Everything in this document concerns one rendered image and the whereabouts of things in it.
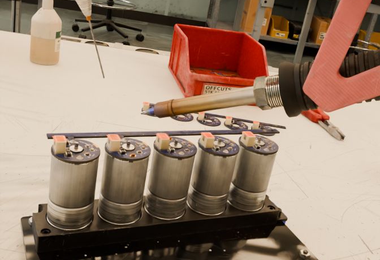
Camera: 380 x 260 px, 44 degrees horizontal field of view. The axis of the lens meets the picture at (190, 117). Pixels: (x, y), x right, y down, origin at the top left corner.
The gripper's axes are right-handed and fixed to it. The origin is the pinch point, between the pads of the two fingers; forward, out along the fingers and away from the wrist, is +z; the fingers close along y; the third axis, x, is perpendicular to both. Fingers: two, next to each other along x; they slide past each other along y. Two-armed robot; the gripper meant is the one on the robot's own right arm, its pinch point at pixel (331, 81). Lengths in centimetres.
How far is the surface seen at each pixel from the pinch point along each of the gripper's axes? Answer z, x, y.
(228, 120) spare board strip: 14.9, -1.9, -23.0
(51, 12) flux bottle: 21.7, -24.7, -25.3
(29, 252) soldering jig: 16.1, -4.6, 3.7
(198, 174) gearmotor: 10.2, -1.0, -3.7
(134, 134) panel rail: 10.5, -5.2, -2.5
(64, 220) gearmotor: 14.2, -4.5, 2.4
